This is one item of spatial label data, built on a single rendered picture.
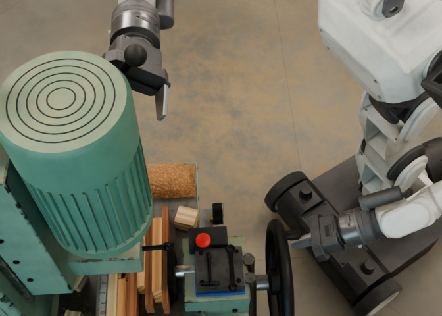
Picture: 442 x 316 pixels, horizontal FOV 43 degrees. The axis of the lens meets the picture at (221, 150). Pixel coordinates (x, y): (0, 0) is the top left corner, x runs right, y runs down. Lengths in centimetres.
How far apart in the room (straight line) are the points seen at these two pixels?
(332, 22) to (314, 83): 161
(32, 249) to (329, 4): 71
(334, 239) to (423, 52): 50
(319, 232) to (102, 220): 67
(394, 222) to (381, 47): 42
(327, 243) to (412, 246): 87
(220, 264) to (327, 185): 114
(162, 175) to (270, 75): 152
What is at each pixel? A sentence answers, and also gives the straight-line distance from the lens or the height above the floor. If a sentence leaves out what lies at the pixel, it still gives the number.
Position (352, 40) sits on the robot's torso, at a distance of 111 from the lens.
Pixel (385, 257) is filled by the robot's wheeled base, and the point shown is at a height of 17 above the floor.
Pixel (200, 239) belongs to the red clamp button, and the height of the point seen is 103.
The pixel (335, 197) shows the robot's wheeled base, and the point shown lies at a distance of 219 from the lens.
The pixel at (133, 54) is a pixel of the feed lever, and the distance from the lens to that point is 84.
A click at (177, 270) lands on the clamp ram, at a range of 117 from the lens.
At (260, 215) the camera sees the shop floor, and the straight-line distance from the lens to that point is 231.
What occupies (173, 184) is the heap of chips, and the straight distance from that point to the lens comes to 130.
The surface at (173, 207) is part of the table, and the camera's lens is 130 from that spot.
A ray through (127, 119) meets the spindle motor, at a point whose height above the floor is 149.
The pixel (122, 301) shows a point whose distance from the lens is 118.
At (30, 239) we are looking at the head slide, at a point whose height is 125.
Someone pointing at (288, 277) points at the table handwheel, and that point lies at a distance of 119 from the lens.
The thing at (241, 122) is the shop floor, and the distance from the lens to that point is 255.
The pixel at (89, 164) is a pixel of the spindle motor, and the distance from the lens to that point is 70.
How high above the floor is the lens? 205
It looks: 56 degrees down
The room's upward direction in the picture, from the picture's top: 1 degrees clockwise
